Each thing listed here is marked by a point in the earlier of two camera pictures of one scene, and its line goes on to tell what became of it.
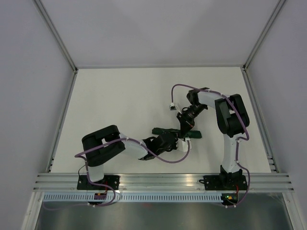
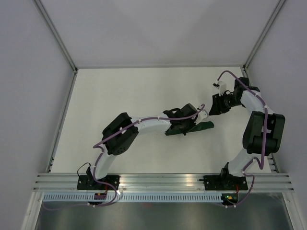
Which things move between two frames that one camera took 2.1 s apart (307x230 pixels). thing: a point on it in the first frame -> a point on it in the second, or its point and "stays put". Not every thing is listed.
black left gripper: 174,147 -> 192,124
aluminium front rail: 158,181 stays put
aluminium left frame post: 56,36 stays put
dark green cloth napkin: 193,133 -> 198,126
